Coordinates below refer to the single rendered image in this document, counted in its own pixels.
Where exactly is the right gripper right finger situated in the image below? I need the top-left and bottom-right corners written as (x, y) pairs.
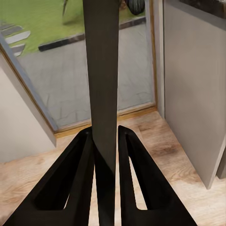
top-left (118, 126), bottom-right (197, 226)

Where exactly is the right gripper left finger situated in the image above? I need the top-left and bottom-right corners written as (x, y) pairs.
top-left (3, 126), bottom-right (95, 226)

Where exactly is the poster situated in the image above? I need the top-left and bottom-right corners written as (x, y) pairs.
top-left (83, 0), bottom-right (120, 226)

